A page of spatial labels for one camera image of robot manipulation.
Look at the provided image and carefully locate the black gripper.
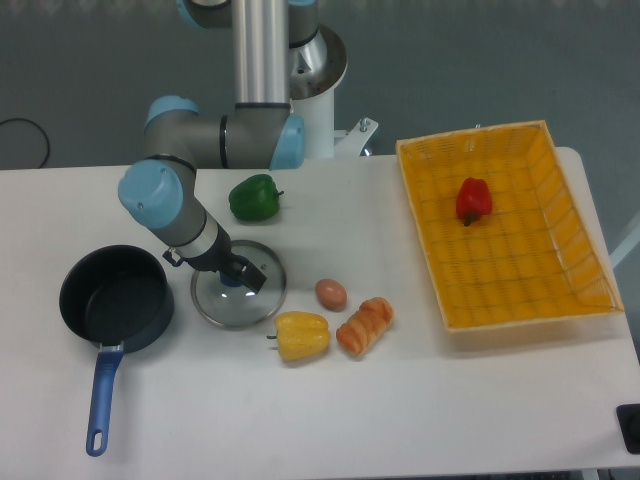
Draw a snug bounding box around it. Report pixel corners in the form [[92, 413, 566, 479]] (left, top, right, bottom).
[[162, 232, 266, 293]]

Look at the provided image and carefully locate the glass lid blue knob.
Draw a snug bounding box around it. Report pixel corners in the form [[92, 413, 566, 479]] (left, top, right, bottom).
[[191, 240, 287, 329]]

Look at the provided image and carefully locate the dark saucepan blue handle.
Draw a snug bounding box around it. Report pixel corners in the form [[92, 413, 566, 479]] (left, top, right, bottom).
[[59, 245, 174, 457]]

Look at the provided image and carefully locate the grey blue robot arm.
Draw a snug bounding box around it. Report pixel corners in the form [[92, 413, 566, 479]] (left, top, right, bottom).
[[118, 1, 319, 292]]

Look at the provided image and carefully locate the green bell pepper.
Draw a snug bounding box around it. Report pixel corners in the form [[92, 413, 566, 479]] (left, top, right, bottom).
[[228, 174, 284, 222]]

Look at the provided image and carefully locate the yellow bell pepper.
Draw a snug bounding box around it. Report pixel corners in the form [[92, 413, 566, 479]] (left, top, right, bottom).
[[267, 311, 331, 362]]

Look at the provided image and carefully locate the brown egg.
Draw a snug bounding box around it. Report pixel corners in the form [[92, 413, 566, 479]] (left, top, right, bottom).
[[315, 279, 348, 311]]

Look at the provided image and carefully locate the orange croissant bread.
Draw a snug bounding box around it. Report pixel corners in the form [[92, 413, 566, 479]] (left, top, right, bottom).
[[336, 297, 394, 357]]

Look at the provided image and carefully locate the red bell pepper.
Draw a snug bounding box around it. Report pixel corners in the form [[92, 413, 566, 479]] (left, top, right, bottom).
[[456, 177, 493, 226]]

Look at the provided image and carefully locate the yellow wicker basket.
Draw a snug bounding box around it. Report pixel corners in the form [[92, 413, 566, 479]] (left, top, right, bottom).
[[396, 120, 623, 332]]

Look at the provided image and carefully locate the black device at edge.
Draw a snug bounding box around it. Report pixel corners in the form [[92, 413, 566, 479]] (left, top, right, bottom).
[[616, 403, 640, 455]]

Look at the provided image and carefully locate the black floor cable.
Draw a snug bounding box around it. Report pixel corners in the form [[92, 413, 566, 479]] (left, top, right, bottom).
[[0, 117, 51, 170]]

